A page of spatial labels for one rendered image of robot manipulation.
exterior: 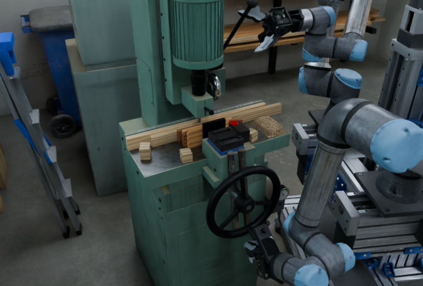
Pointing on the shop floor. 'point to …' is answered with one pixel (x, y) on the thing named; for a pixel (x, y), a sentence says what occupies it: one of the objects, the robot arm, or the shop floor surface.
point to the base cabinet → (190, 239)
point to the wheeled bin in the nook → (56, 64)
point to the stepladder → (36, 138)
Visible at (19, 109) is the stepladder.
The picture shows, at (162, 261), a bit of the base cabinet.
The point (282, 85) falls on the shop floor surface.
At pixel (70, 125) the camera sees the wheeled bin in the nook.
